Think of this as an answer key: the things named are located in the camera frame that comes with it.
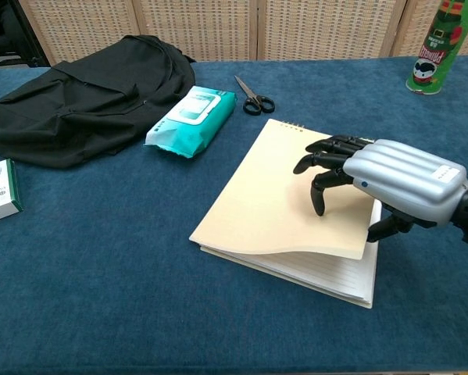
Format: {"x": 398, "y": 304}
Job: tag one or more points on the black tripod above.
{"x": 30, "y": 39}

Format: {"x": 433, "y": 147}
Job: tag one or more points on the green Pringles can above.
{"x": 433, "y": 51}

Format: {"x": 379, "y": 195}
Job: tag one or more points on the teal wet wipes pack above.
{"x": 190, "y": 121}

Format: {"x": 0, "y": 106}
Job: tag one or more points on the blue table cloth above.
{"x": 140, "y": 273}

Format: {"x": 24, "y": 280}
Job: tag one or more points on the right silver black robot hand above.
{"x": 405, "y": 172}

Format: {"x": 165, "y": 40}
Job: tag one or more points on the woven wooden folding screen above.
{"x": 202, "y": 27}

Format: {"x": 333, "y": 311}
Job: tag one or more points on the black fabric backpack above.
{"x": 85, "y": 105}

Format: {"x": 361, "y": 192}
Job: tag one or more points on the cream spiral notebook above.
{"x": 257, "y": 195}

